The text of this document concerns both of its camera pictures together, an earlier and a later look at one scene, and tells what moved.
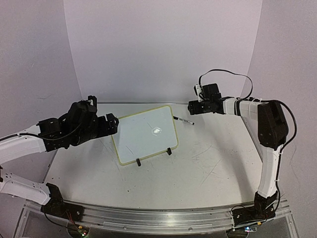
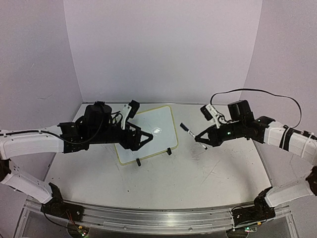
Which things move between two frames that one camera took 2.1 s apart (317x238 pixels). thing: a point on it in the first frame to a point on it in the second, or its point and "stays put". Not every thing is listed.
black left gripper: (111, 128) to (133, 146)
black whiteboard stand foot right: (169, 151) stays put
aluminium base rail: (146, 219) stays put
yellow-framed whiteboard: (145, 133) stays put
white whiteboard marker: (184, 120) to (193, 136)
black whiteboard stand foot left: (138, 161) stays put
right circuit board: (250, 229) stays put
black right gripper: (192, 108) to (214, 139)
